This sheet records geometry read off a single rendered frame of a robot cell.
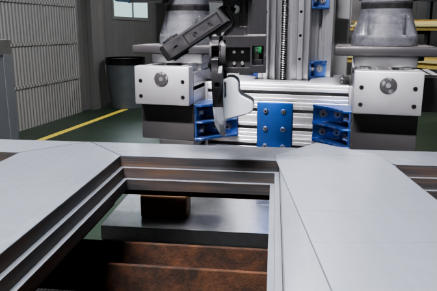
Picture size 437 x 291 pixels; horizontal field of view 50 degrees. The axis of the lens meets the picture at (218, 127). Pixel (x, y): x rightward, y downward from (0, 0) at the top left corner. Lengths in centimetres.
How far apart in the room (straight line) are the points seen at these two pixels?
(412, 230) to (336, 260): 12
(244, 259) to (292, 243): 32
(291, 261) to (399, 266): 10
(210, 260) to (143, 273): 12
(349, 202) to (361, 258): 14
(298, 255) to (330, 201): 15
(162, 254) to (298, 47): 67
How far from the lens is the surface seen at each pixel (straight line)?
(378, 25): 113
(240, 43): 66
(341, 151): 83
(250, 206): 108
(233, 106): 69
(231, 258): 80
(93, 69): 649
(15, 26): 539
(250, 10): 68
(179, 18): 121
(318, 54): 135
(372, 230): 53
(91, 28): 647
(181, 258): 81
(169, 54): 69
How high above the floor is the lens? 108
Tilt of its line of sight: 12 degrees down
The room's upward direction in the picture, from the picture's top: straight up
